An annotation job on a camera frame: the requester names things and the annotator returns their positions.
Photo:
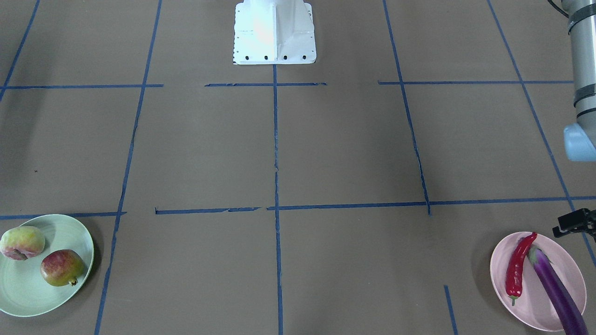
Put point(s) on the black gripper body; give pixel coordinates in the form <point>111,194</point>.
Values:
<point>572,221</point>

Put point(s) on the red chili pepper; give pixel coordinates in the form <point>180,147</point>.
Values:
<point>514,273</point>

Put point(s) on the purple eggplant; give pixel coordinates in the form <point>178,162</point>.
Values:
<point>565,307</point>

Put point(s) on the red-yellow pomegranate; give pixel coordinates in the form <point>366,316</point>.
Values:
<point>62,267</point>

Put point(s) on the pink-yellow peach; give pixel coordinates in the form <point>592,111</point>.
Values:
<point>22,243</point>

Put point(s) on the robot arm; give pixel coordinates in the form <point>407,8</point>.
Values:
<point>580,137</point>

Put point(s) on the pink plate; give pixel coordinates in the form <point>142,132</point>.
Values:
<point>534,307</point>

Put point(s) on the green plate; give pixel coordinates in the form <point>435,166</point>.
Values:
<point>23,291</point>

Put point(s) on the white camera stand base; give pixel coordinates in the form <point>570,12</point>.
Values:
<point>274,32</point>

